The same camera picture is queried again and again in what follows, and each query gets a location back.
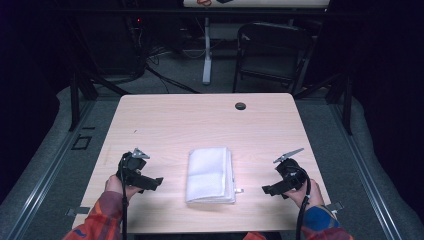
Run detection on white table leg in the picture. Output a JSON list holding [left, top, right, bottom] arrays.
[[201, 16, 214, 86]]

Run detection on person's right hand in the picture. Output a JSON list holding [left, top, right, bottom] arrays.
[[284, 178, 325, 211]]

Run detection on grey tape piece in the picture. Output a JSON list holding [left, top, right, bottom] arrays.
[[65, 206, 91, 218], [327, 200, 345, 213]]

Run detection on black floor cables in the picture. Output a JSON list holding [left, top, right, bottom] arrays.
[[142, 41, 202, 95]]

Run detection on white mesh laundry bag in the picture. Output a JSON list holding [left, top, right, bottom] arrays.
[[184, 146, 245, 205]]

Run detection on metal floor rail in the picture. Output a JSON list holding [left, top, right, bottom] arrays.
[[327, 102, 405, 240], [5, 99, 98, 240]]

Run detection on person's left hand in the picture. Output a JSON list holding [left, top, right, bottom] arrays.
[[104, 173, 144, 201]]

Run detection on white background table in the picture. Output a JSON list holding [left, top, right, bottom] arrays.
[[182, 0, 331, 9]]

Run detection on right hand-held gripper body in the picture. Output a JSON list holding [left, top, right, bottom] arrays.
[[272, 147, 309, 198]]

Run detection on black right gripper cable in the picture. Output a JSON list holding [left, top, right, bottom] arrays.
[[294, 165, 313, 240]]

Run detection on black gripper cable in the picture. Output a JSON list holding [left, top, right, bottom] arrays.
[[294, 165, 313, 240], [120, 156, 130, 240]]

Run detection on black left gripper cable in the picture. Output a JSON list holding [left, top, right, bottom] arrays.
[[120, 156, 130, 240]]

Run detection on black metal stand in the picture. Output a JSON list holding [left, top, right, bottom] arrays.
[[68, 64, 132, 133], [293, 71, 355, 136]]

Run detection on person's orange clothing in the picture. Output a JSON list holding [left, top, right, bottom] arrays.
[[242, 231, 268, 240]]

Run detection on black chair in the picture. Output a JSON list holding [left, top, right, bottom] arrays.
[[232, 21, 314, 96]]

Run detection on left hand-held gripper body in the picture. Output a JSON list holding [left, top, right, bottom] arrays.
[[115, 147, 151, 188]]

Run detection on dark equipment with red light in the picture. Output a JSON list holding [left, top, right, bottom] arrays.
[[95, 9, 148, 77]]

